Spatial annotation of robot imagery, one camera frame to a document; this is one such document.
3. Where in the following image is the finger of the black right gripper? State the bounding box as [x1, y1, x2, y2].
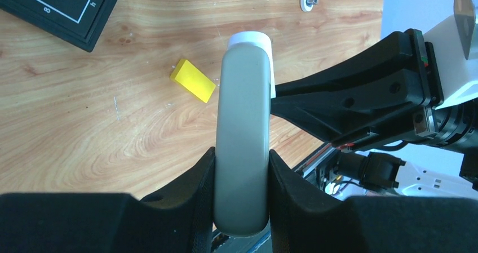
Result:
[274, 31, 421, 112]
[271, 96, 422, 151]

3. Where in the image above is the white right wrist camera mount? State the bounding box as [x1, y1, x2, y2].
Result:
[424, 0, 477, 109]

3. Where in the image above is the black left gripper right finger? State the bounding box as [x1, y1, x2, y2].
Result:
[268, 150, 477, 252]

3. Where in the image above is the black white chessboard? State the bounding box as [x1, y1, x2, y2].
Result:
[1, 0, 118, 52]

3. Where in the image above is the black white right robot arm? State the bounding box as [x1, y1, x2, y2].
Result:
[271, 29, 477, 193]

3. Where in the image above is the yellow rectangular block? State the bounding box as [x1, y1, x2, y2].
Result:
[170, 59, 216, 103]

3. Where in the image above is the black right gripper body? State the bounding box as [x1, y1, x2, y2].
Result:
[407, 28, 444, 110]

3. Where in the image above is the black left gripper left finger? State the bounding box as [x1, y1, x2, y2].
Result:
[1, 148, 215, 252]

